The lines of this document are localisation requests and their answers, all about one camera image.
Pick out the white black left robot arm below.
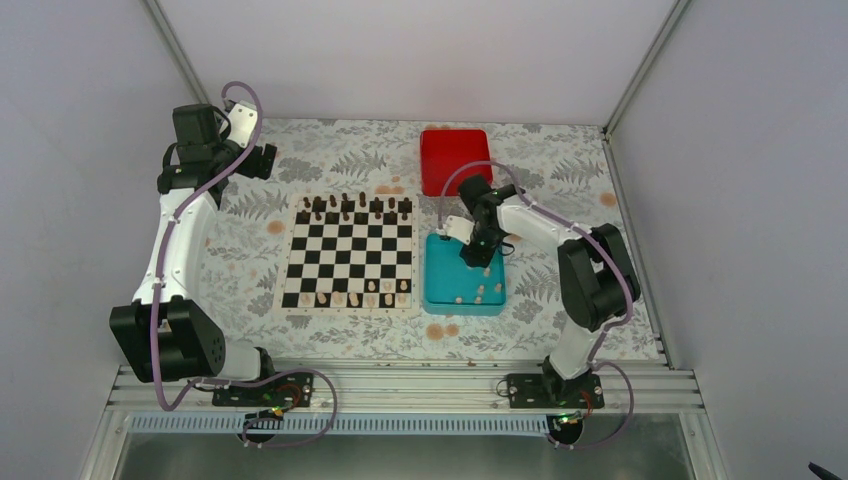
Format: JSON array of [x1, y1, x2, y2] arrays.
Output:
[[109, 101, 279, 405]]

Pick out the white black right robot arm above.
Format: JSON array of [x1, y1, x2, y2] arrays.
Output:
[[458, 175, 641, 407]]

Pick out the teal square tray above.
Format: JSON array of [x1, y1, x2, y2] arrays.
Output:
[[421, 233, 507, 316]]

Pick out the red square box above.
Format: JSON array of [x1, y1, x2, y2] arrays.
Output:
[[420, 129, 490, 197]]

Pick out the black white chessboard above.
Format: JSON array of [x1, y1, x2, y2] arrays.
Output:
[[274, 192, 421, 316]]

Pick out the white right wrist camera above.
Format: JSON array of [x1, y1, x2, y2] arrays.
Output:
[[437, 215, 475, 245]]

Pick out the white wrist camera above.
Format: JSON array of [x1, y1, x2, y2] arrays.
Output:
[[437, 215, 475, 245], [224, 101, 258, 149]]

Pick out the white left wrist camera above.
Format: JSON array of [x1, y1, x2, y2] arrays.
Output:
[[224, 101, 258, 149]]

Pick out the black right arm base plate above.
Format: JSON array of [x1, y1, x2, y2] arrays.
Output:
[[506, 372, 605, 409]]

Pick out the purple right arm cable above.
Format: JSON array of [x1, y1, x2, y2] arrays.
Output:
[[437, 160, 636, 452]]

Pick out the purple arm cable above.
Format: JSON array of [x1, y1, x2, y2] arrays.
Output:
[[148, 80, 339, 452], [437, 160, 636, 452]]

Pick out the aluminium corner frame post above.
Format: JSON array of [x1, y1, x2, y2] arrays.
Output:
[[140, 0, 213, 104]]

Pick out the aluminium front rail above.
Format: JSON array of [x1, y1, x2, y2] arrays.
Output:
[[106, 362, 704, 436]]

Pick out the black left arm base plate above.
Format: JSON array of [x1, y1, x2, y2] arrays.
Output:
[[212, 372, 314, 410]]

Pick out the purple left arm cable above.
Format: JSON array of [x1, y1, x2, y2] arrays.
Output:
[[148, 80, 339, 452]]

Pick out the aluminium right frame post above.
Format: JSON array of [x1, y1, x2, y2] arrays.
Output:
[[602, 0, 691, 142]]

